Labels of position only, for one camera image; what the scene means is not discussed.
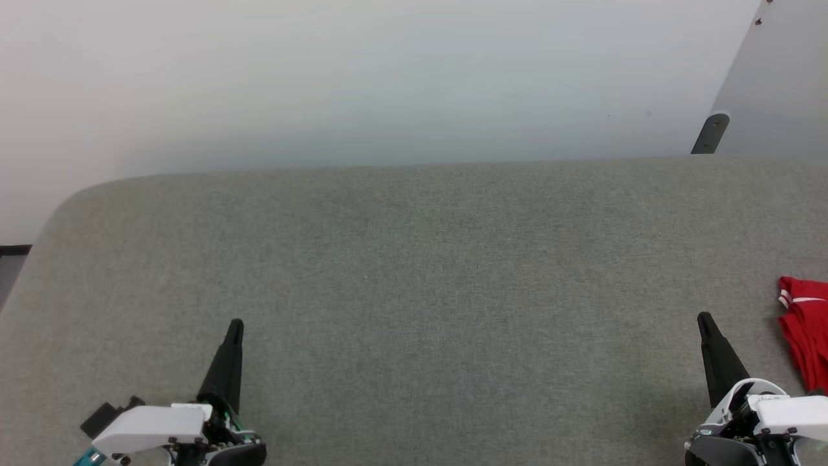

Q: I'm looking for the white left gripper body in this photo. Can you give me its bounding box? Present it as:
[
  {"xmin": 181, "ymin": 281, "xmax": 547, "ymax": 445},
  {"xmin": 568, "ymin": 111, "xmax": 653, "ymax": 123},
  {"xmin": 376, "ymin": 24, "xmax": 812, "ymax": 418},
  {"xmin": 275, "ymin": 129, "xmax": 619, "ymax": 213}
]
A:
[{"xmin": 91, "ymin": 403, "xmax": 268, "ymax": 466}]

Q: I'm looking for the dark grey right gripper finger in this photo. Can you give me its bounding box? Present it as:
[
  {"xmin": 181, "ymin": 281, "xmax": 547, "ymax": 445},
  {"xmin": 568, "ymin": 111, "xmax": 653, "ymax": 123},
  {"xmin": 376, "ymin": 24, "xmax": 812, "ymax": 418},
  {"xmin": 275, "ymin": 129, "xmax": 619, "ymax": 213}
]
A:
[{"xmin": 697, "ymin": 311, "xmax": 752, "ymax": 410}]

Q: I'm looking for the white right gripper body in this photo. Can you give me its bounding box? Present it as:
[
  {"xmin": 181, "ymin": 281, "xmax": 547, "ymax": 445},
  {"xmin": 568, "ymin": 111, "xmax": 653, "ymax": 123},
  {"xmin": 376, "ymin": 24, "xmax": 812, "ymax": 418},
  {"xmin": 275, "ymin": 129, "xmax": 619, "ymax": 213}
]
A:
[{"xmin": 684, "ymin": 378, "xmax": 828, "ymax": 466}]

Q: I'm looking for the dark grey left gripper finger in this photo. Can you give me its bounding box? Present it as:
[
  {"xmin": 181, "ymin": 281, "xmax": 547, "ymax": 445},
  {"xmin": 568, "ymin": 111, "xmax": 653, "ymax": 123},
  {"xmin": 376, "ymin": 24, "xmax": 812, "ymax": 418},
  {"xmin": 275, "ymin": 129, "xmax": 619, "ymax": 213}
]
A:
[{"xmin": 197, "ymin": 318, "xmax": 245, "ymax": 416}]

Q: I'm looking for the red basketball jersey white trim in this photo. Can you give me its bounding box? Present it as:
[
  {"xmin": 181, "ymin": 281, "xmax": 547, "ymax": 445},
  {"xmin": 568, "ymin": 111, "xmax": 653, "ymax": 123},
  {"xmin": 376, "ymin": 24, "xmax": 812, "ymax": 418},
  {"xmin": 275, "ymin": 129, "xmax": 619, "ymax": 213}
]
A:
[{"xmin": 778, "ymin": 276, "xmax": 828, "ymax": 394}]

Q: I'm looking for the grey fabric sofa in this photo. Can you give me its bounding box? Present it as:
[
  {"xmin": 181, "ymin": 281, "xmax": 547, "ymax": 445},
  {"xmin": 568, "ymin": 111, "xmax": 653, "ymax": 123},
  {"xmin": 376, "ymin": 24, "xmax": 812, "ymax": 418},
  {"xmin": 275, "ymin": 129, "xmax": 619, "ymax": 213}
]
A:
[{"xmin": 0, "ymin": 155, "xmax": 828, "ymax": 466}]

